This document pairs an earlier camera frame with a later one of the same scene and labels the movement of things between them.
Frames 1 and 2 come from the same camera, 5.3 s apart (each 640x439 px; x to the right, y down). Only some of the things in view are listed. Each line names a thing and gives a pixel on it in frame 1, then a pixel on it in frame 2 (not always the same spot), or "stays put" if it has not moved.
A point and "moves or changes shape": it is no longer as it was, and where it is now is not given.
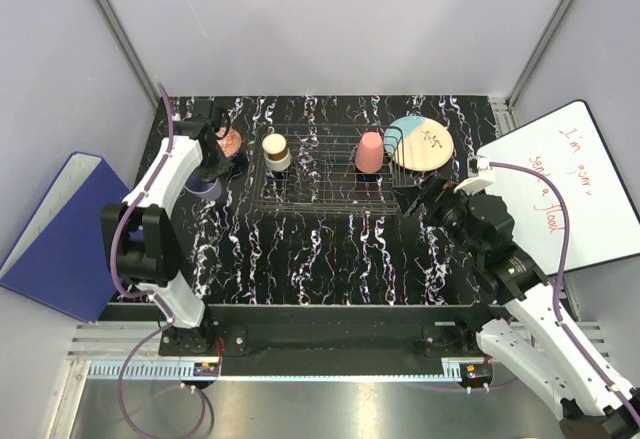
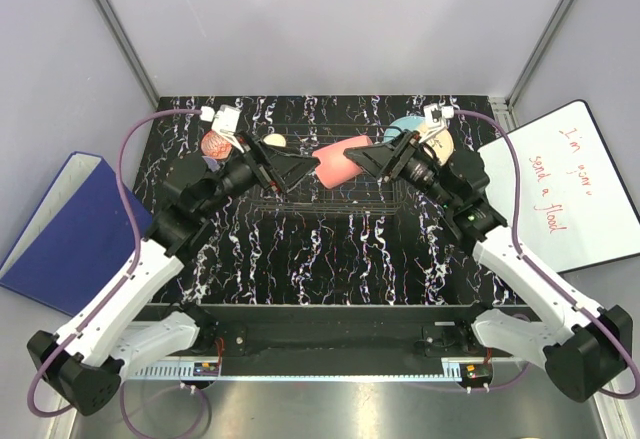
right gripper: x=434 y=197 → x=388 y=159
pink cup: x=370 y=154 moves or changes shape
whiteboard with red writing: x=567 y=147 stays put
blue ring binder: x=62 y=258 stays put
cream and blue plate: x=419 y=143 stays put
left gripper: x=220 y=169 → x=276 y=171
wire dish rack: x=329 y=168 stays put
